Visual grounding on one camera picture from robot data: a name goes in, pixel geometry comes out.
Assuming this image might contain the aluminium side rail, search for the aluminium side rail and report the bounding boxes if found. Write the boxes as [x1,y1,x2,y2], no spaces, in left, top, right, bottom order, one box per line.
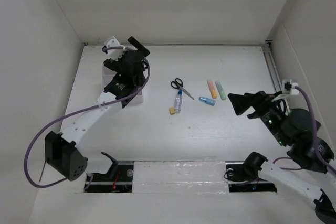
[262,40,292,114]

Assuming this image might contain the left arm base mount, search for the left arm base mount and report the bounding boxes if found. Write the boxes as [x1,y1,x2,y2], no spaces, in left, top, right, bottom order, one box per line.
[84,162,134,193]

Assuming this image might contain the blue correction tape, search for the blue correction tape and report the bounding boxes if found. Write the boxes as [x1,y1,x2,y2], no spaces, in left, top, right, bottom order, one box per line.
[198,97,216,106]

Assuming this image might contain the purple cable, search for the purple cable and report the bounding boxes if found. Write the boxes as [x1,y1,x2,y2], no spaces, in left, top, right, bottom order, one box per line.
[272,84,336,175]
[23,46,152,189]

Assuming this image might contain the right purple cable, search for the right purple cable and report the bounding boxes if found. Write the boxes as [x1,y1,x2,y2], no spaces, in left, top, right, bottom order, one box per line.
[272,84,336,175]

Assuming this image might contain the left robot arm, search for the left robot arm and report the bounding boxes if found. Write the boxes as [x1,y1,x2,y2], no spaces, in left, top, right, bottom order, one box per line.
[45,36,150,181]

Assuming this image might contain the white right organizer bin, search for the white right organizer bin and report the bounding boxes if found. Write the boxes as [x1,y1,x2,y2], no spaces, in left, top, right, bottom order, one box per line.
[128,90,144,106]

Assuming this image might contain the yellow eraser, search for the yellow eraser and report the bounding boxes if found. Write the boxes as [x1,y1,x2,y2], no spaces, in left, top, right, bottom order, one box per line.
[169,107,175,115]

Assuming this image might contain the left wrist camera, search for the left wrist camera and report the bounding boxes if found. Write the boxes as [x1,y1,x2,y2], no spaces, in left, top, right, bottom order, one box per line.
[102,36,126,61]

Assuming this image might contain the green highlighter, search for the green highlighter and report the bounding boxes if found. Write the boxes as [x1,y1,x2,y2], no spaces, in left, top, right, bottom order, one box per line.
[215,80,226,101]

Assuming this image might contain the orange highlighter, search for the orange highlighter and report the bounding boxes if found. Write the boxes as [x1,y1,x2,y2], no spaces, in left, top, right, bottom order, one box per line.
[207,79,217,99]

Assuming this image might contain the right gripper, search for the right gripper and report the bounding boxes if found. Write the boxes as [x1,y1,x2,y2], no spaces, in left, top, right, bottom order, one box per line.
[227,89,289,145]

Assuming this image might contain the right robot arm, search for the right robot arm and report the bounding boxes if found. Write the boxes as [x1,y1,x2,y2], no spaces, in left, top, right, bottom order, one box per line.
[224,86,335,223]

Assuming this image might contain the white organizer bin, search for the white organizer bin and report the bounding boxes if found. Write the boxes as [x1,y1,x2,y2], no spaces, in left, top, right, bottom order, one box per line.
[128,90,144,106]
[101,66,117,92]

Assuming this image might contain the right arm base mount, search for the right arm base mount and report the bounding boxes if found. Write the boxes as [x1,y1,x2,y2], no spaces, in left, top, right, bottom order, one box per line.
[224,162,277,193]

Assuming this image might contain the white left organizer bin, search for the white left organizer bin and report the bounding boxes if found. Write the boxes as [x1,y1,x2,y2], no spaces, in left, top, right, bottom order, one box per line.
[101,66,117,92]

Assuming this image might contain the clear glue bottle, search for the clear glue bottle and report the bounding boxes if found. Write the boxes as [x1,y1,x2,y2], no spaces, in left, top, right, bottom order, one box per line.
[174,89,183,113]

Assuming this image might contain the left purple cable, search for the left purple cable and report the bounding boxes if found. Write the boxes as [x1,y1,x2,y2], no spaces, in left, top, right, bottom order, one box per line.
[23,46,152,189]

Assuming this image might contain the black handled scissors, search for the black handled scissors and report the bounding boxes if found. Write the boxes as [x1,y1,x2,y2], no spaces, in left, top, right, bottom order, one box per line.
[171,78,194,100]

